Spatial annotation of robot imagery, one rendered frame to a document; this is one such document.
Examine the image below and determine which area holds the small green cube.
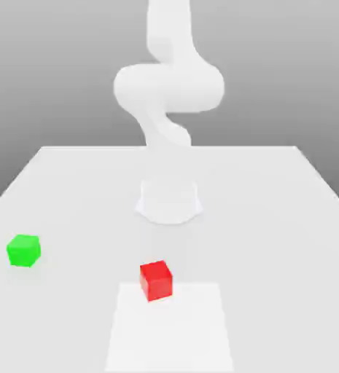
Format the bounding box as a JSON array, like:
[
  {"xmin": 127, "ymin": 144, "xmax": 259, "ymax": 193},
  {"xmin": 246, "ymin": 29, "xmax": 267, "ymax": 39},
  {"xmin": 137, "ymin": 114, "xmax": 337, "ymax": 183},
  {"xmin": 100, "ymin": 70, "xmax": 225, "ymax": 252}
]
[{"xmin": 6, "ymin": 233, "xmax": 42, "ymax": 268}]

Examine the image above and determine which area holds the small red cube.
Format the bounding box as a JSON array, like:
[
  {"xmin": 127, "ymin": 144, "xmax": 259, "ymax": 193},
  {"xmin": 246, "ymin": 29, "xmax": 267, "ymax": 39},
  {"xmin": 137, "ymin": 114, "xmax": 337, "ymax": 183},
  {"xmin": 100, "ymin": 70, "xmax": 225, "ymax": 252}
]
[{"xmin": 139, "ymin": 259, "xmax": 174, "ymax": 303}]

